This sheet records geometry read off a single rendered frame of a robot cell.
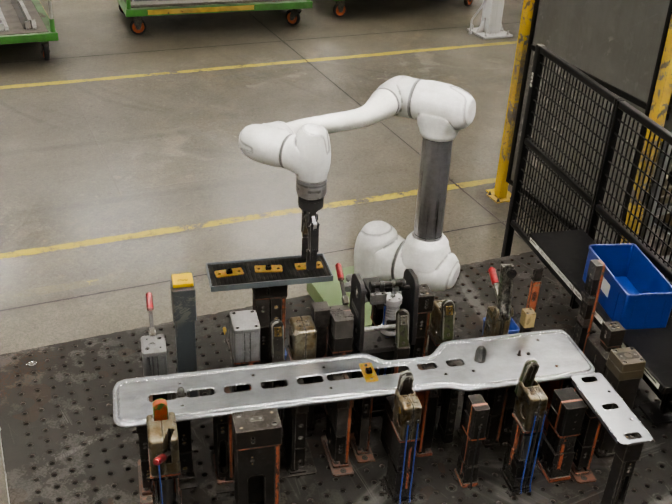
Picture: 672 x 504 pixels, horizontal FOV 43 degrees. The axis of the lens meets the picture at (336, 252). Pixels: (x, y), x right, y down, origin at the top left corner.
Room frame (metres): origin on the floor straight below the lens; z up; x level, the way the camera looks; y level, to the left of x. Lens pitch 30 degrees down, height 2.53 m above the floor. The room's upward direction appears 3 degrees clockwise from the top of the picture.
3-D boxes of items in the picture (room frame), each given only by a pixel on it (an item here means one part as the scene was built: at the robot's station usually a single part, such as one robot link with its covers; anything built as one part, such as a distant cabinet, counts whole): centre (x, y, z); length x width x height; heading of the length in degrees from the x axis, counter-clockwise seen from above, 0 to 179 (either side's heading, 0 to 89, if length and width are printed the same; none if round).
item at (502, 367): (1.94, -0.09, 1.00); 1.38 x 0.22 x 0.02; 105
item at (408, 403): (1.80, -0.22, 0.87); 0.12 x 0.09 x 0.35; 15
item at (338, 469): (1.93, -0.04, 0.84); 0.17 x 0.06 x 0.29; 15
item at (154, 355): (1.96, 0.50, 0.88); 0.11 x 0.10 x 0.36; 15
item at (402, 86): (2.75, -0.19, 1.55); 0.18 x 0.14 x 0.13; 153
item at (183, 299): (2.15, 0.45, 0.92); 0.08 x 0.08 x 0.44; 15
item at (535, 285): (2.25, -0.62, 0.95); 0.03 x 0.01 x 0.50; 105
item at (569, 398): (1.91, -0.68, 0.84); 0.11 x 0.10 x 0.28; 15
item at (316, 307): (2.13, 0.04, 0.90); 0.05 x 0.05 x 0.40; 15
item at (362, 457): (1.97, -0.11, 0.84); 0.13 x 0.05 x 0.29; 15
